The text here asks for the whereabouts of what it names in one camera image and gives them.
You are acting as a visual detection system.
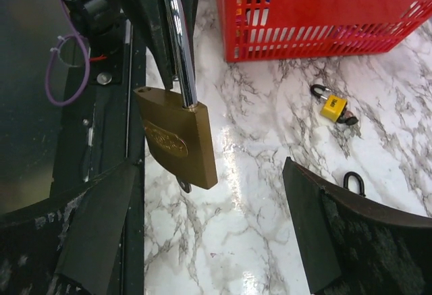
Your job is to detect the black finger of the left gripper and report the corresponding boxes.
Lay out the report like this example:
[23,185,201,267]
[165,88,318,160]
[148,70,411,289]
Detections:
[119,0,198,89]

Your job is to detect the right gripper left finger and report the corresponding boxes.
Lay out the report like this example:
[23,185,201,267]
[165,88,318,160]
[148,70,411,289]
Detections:
[1,161,138,294]

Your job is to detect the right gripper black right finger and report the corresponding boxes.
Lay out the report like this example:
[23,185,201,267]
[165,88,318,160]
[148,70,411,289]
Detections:
[282,158,431,294]

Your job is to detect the large brass padlock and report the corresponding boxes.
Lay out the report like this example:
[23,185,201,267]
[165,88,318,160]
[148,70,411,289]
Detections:
[134,0,218,192]

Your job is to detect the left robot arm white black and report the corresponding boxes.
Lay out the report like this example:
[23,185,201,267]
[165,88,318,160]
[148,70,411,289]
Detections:
[63,0,198,90]

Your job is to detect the black padlock with keys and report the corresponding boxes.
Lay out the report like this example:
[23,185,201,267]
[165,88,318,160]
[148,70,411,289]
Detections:
[342,171,367,197]

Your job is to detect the red plastic basket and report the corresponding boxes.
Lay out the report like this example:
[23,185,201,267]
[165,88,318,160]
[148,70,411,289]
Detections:
[217,0,431,62]

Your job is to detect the small yellow padlock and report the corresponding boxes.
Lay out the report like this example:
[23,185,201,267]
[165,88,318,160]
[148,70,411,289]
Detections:
[310,84,358,126]

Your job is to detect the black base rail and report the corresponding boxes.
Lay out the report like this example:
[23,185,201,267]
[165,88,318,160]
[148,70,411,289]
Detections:
[50,21,146,196]

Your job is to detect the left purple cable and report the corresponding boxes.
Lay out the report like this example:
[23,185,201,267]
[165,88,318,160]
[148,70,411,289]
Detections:
[45,0,92,107]

